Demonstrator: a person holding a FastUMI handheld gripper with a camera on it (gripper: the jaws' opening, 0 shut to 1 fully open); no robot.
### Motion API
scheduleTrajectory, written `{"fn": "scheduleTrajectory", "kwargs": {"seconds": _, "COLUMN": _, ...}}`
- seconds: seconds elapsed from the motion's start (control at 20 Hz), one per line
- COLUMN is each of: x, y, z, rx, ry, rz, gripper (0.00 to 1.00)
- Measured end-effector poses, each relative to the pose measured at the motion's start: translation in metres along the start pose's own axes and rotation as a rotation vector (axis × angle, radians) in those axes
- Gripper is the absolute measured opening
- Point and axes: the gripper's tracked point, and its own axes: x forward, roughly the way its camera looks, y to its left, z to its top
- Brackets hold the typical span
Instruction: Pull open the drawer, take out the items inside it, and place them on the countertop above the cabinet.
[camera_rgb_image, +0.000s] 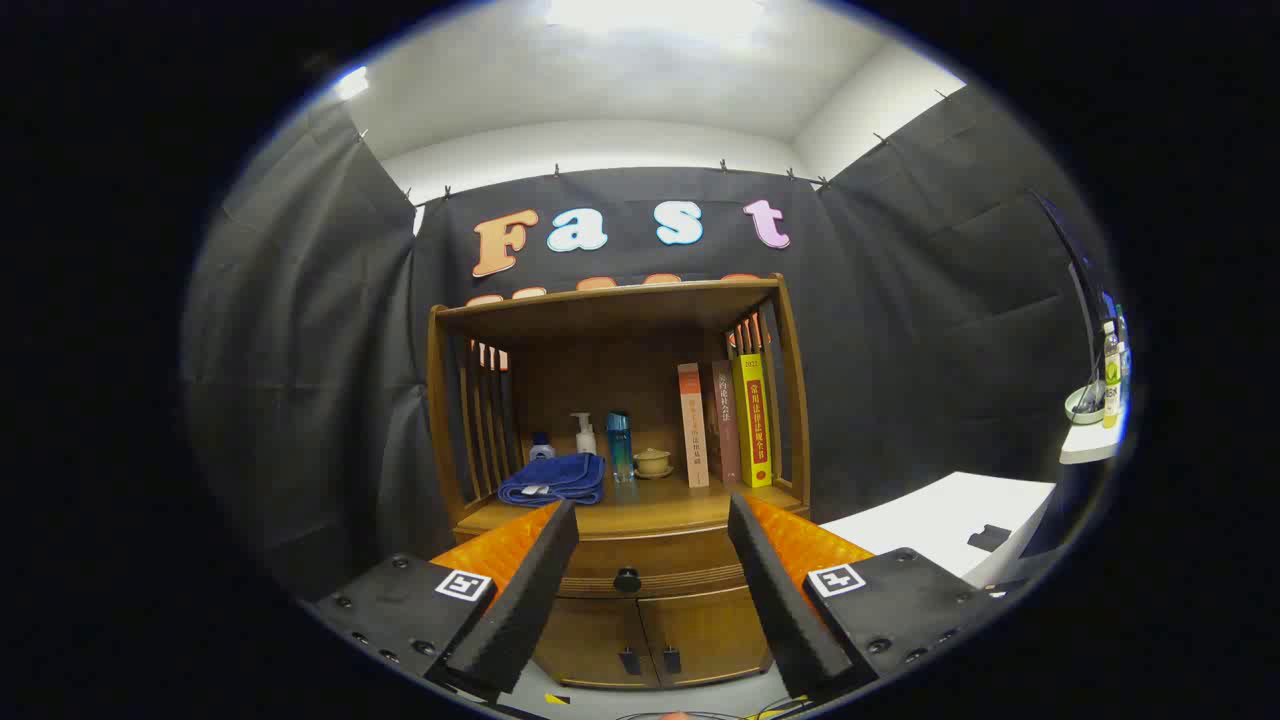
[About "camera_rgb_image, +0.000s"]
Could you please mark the yellow book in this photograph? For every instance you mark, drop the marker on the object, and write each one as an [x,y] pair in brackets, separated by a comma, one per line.
[753,420]

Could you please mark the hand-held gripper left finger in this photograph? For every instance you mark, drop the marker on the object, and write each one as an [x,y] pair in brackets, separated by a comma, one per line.
[520,600]

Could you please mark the white bowl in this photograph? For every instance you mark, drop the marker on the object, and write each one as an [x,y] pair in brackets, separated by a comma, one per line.
[1082,408]

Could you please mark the small blue-capped white bottle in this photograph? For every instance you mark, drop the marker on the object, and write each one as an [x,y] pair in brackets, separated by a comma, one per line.
[541,450]

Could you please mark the orange and white book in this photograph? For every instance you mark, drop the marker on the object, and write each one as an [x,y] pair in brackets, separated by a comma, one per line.
[693,430]

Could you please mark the blue folded towel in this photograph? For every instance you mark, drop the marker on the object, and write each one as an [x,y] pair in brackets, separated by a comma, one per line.
[560,478]

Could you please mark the wooden drawer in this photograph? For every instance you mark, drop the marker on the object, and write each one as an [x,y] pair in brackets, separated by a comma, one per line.
[660,553]

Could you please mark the yellow lidded teacup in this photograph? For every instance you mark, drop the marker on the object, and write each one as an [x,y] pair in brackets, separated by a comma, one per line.
[652,462]

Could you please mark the wooden cabinet door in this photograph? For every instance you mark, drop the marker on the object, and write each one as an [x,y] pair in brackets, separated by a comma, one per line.
[590,640]
[710,635]

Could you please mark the tall blue glass bottle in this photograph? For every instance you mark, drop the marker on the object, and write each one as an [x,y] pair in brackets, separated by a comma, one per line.
[620,450]

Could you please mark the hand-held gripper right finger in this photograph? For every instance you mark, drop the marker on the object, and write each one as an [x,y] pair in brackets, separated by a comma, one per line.
[785,600]

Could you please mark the white pump bottle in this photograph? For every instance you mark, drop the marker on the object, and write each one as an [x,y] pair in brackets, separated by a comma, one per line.
[586,440]

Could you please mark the wooden cabinet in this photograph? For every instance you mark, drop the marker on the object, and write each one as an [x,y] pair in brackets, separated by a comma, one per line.
[610,310]

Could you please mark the white side cabinet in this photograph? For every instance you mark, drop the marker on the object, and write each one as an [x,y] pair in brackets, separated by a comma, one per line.
[930,520]

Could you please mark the brown book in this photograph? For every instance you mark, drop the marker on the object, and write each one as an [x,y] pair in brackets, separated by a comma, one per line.
[724,420]

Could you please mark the white shelf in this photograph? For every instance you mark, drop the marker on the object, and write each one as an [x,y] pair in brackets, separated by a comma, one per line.
[1088,443]

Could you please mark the green drink bottle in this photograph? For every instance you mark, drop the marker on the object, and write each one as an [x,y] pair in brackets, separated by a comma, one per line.
[1111,380]

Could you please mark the wooden countertop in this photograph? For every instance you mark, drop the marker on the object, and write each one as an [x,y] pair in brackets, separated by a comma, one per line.
[640,502]

